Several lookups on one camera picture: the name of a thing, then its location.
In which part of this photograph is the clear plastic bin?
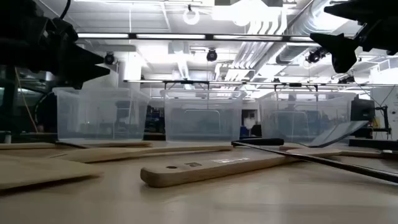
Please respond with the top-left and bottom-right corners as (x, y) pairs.
(159, 89), (247, 144)
(257, 90), (358, 146)
(52, 86), (151, 143)

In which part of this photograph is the white ring light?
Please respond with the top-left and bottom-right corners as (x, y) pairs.
(182, 6), (201, 26)

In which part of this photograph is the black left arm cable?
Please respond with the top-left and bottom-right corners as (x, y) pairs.
(58, 0), (73, 20)

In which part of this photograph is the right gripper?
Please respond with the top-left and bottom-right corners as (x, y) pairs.
(310, 0), (398, 74)

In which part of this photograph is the white background object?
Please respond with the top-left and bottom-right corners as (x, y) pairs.
(243, 116), (257, 131)

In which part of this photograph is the black slim utensil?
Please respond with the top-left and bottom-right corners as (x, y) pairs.
(55, 141), (93, 149)
(231, 140), (398, 184)

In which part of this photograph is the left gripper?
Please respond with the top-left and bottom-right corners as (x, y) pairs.
(30, 15), (111, 90)

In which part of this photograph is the yellow hanging cable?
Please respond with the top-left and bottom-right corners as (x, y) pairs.
(14, 67), (39, 134)

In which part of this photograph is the wooden fork spatula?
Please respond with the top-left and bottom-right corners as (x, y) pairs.
(49, 144), (234, 164)

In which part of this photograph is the slotted wooden spoon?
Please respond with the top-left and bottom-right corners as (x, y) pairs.
(0, 141), (154, 151)

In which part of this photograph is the long ceiling light bar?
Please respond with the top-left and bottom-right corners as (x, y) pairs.
(77, 32), (313, 43)

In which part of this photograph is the black overhead truss rail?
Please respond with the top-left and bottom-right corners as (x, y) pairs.
(123, 79), (398, 87)

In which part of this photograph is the silver ventilation duct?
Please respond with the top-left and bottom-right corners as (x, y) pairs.
(287, 0), (352, 63)

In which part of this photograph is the black monitor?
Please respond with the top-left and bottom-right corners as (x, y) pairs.
(350, 97), (376, 123)

